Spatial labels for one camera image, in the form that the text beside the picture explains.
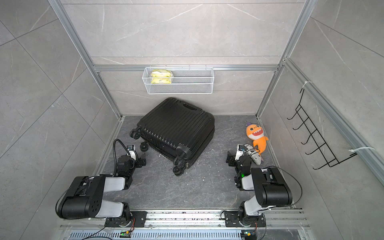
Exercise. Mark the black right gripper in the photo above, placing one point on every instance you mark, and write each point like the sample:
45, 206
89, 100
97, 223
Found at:
231, 160

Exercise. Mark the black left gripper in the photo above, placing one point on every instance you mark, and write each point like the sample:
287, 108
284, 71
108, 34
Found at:
139, 163

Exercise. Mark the black ribbed hard-shell suitcase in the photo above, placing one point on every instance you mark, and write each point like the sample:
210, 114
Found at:
178, 130

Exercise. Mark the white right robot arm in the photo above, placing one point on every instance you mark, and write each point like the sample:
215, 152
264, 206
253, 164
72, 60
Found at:
268, 185

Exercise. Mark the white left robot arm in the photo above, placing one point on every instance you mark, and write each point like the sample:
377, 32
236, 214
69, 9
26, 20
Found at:
84, 198

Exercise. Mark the grey white power drill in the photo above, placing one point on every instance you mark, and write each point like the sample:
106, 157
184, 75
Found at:
253, 153

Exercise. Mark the orange shark plush toy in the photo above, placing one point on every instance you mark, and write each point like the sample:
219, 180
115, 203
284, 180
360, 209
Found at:
256, 134

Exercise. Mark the yellow packet in basket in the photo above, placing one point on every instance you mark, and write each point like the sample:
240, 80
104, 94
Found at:
161, 77

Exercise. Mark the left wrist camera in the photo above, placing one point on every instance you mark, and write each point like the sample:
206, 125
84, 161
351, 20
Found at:
132, 152

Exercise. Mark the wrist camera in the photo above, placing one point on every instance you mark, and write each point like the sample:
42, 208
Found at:
132, 152
241, 149

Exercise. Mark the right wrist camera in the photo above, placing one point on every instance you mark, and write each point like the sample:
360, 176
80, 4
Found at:
241, 149

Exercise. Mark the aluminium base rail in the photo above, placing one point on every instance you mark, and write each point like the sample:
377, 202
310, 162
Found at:
277, 224

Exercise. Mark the white wire mesh basket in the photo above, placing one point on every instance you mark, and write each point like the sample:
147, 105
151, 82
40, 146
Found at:
186, 80

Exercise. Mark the black wire hook rack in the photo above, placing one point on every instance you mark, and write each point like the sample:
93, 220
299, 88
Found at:
315, 137

